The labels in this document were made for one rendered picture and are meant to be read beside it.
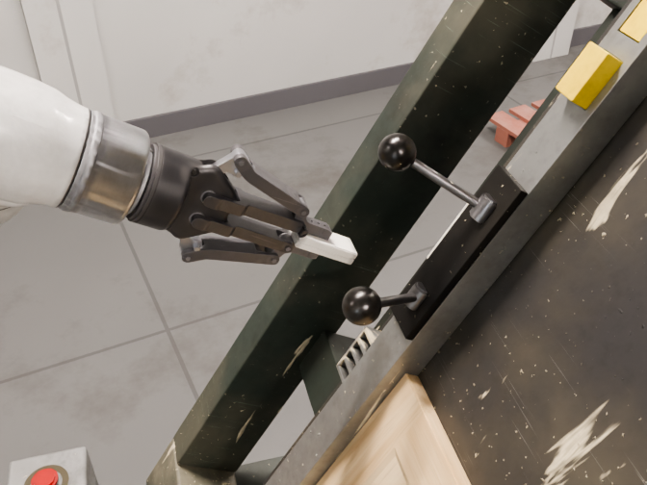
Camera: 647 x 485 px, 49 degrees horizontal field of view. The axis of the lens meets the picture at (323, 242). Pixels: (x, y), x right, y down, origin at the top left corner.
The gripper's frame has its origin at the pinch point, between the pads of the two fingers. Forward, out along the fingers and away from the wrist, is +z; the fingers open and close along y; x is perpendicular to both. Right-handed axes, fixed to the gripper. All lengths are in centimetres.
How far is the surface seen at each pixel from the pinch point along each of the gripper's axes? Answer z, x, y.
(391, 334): 11.8, 3.8, 6.3
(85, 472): -2, -18, 62
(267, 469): 30, -21, 59
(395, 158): 0.9, 1.1, -11.8
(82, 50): 8, -284, 97
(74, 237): 25, -215, 154
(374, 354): 11.8, 3.5, 9.8
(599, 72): 10.4, 6.1, -28.2
